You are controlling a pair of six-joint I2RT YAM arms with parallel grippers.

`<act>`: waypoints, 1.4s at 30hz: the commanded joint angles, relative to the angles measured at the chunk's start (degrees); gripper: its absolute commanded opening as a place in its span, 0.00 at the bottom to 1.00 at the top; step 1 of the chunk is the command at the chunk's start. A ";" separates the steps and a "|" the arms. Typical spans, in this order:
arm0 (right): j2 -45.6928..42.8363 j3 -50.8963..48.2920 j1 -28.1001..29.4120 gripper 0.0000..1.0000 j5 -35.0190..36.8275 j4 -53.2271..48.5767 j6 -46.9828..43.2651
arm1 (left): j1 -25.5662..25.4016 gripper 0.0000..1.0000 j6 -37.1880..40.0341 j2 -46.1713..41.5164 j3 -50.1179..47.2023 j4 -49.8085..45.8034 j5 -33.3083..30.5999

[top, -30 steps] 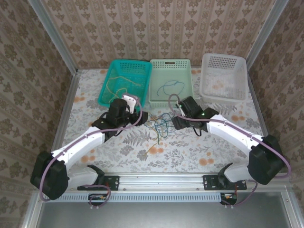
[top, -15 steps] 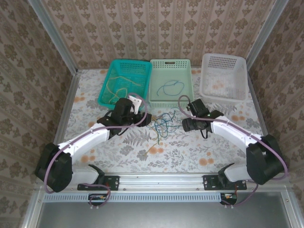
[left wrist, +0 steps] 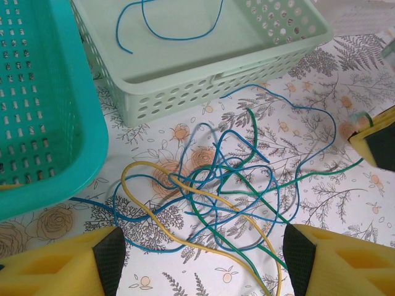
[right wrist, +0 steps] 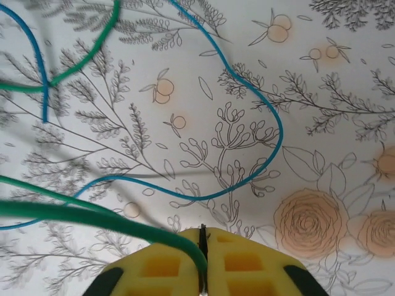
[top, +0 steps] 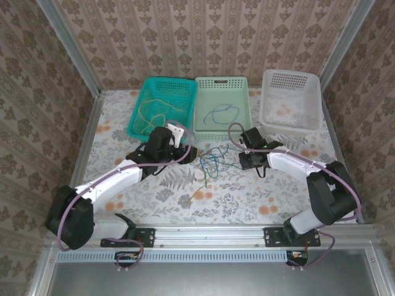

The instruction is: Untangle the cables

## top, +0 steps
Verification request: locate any thin light blue cable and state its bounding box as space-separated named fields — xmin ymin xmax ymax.
xmin=200 ymin=144 xmax=231 ymax=164
xmin=203 ymin=104 xmax=240 ymax=125

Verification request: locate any teal plastic mesh basket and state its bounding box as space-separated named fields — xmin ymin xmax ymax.
xmin=127 ymin=76 xmax=199 ymax=144

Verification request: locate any mint green plastic basket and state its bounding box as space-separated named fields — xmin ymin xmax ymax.
xmin=193 ymin=76 xmax=251 ymax=141

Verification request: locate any floral table cloth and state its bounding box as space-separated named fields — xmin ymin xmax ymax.
xmin=72 ymin=88 xmax=359 ymax=224

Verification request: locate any white plastic mesh basket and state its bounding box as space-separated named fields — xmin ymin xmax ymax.
xmin=260 ymin=69 xmax=323 ymax=136

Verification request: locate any grey metal panel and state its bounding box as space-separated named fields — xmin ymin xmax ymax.
xmin=46 ymin=261 xmax=383 ymax=296

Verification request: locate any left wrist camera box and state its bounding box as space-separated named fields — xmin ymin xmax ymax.
xmin=166 ymin=123 xmax=186 ymax=147

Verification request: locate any aluminium side rail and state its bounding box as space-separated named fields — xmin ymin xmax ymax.
xmin=320 ymin=92 xmax=365 ymax=223
xmin=58 ymin=91 xmax=106 ymax=224

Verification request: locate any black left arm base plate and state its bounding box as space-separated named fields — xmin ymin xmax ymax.
xmin=101 ymin=227 xmax=155 ymax=249

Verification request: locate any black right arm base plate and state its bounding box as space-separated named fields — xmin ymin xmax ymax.
xmin=264 ymin=227 xmax=321 ymax=247

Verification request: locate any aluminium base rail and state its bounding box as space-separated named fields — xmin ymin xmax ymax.
xmin=46 ymin=224 xmax=380 ymax=247

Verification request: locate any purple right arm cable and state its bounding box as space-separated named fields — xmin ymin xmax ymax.
xmin=227 ymin=122 xmax=362 ymax=268

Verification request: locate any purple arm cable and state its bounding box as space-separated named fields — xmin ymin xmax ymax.
xmin=227 ymin=122 xmax=362 ymax=268
xmin=57 ymin=121 xmax=193 ymax=269

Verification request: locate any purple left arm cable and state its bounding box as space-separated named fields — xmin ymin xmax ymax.
xmin=57 ymin=121 xmax=193 ymax=269

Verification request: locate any grey slotted cable duct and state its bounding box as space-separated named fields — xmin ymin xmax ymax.
xmin=57 ymin=250 xmax=288 ymax=263

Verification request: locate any aluminium frame post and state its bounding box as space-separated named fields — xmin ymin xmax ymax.
xmin=36 ymin=0 xmax=102 ymax=93
xmin=319 ymin=0 xmax=376 ymax=90

